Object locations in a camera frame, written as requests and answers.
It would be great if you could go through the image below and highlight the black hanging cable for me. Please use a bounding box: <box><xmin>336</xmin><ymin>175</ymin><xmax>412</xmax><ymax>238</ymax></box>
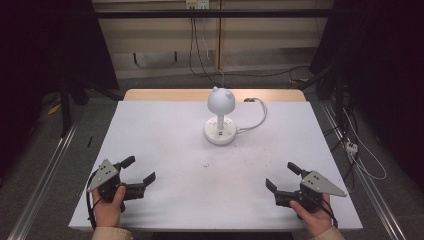
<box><xmin>188</xmin><ymin>17</ymin><xmax>222</xmax><ymax>88</ymax></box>

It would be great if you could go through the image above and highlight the bundle of black cables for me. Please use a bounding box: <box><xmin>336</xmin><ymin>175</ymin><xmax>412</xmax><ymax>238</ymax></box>
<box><xmin>319</xmin><ymin>74</ymin><xmax>360</xmax><ymax>192</ymax></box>

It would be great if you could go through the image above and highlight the black curtain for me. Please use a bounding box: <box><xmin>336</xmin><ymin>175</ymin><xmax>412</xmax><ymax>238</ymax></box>
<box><xmin>0</xmin><ymin>0</ymin><xmax>120</xmax><ymax>179</ymax></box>
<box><xmin>309</xmin><ymin>0</ymin><xmax>424</xmax><ymax>193</ymax></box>

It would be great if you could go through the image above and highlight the black metal stand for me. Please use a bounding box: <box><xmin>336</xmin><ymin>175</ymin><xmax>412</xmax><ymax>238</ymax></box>
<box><xmin>57</xmin><ymin>74</ymin><xmax>125</xmax><ymax>138</ymax></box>

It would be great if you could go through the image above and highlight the person's right hand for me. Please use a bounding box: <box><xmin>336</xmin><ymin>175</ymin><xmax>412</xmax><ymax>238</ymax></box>
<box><xmin>288</xmin><ymin>193</ymin><xmax>335</xmax><ymax>239</ymax></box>

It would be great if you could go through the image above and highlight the wooden table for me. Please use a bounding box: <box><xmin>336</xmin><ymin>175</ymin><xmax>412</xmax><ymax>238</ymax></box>
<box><xmin>123</xmin><ymin>88</ymin><xmax>307</xmax><ymax>103</ymax></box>

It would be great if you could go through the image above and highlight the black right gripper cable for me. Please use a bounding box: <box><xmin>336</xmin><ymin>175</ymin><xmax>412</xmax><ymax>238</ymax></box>
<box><xmin>319</xmin><ymin>196</ymin><xmax>339</xmax><ymax>230</ymax></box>

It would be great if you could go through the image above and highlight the white board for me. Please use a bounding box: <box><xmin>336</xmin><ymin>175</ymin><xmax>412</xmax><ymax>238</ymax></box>
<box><xmin>68</xmin><ymin>99</ymin><xmax>364</xmax><ymax>233</ymax></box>

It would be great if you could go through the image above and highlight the white power strip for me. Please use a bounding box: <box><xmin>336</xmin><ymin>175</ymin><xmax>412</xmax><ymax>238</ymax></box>
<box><xmin>344</xmin><ymin>139</ymin><xmax>360</xmax><ymax>157</ymax></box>

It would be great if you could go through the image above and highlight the white eared desk lamp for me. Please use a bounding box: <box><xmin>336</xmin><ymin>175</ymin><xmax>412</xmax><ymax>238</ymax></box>
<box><xmin>203</xmin><ymin>85</ymin><xmax>238</xmax><ymax>147</ymax></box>

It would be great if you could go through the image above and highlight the white floor cable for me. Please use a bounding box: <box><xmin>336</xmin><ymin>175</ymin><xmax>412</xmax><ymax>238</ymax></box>
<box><xmin>342</xmin><ymin>107</ymin><xmax>388</xmax><ymax>182</ymax></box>

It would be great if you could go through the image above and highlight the person's left hand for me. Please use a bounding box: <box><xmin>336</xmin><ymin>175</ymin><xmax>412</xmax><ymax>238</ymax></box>
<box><xmin>92</xmin><ymin>185</ymin><xmax>127</xmax><ymax>229</ymax></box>

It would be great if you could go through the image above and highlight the white wall socket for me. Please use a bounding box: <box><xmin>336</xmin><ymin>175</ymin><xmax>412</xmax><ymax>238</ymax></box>
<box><xmin>185</xmin><ymin>0</ymin><xmax>211</xmax><ymax>10</ymax></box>

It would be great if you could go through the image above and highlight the metal floor rail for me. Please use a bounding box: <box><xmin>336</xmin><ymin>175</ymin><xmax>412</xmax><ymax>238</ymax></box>
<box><xmin>6</xmin><ymin>109</ymin><xmax>88</xmax><ymax>240</ymax></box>
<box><xmin>319</xmin><ymin>99</ymin><xmax>407</xmax><ymax>240</ymax></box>

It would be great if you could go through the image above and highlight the white lamp cable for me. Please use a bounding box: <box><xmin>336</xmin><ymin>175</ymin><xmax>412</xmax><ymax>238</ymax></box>
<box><xmin>234</xmin><ymin>98</ymin><xmax>269</xmax><ymax>134</ymax></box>

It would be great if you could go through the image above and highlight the black floor cable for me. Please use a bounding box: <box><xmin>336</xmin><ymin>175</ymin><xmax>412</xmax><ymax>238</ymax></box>
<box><xmin>199</xmin><ymin>65</ymin><xmax>312</xmax><ymax>80</ymax></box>

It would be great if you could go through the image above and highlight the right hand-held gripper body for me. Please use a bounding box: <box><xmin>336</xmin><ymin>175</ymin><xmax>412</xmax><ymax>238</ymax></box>
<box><xmin>274</xmin><ymin>170</ymin><xmax>348</xmax><ymax>213</ymax></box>

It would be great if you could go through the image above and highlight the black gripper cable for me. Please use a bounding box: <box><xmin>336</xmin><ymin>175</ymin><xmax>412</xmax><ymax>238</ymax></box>
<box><xmin>85</xmin><ymin>169</ymin><xmax>102</xmax><ymax>232</ymax></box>
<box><xmin>319</xmin><ymin>196</ymin><xmax>339</xmax><ymax>230</ymax></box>

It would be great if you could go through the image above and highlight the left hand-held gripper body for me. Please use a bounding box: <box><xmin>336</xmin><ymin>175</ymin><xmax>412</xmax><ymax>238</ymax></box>
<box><xmin>86</xmin><ymin>159</ymin><xmax>148</xmax><ymax>213</ymax></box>

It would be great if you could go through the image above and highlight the black horizontal bar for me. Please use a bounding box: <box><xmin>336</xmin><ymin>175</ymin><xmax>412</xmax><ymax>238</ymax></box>
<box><xmin>94</xmin><ymin>8</ymin><xmax>335</xmax><ymax>20</ymax></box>

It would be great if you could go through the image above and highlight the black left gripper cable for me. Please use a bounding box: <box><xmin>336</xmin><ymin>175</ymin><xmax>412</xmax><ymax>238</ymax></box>
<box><xmin>85</xmin><ymin>169</ymin><xmax>102</xmax><ymax>232</ymax></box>

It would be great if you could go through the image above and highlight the white hanging cable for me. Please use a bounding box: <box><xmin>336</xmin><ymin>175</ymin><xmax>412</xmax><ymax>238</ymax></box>
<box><xmin>201</xmin><ymin>17</ymin><xmax>226</xmax><ymax>89</ymax></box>

